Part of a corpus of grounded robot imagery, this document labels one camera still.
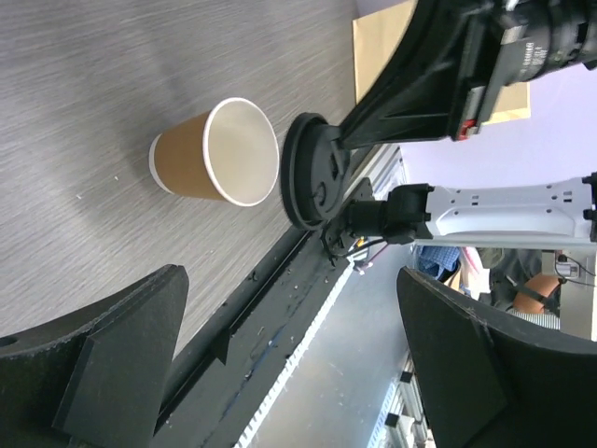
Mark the white slotted cable duct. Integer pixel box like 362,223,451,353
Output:
234,261,354,448

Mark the black plastic cup lid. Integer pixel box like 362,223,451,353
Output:
280,113,350,231

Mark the single brown paper cup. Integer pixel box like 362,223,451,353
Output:
148,97,280,207

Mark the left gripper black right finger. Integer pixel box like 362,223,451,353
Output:
396,268,596,447

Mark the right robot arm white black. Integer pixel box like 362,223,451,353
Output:
340,1,596,246

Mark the person in background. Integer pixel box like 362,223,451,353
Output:
417,245,597,330

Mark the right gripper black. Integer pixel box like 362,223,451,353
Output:
340,1,527,149

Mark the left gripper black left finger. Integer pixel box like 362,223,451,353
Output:
1,265,189,447

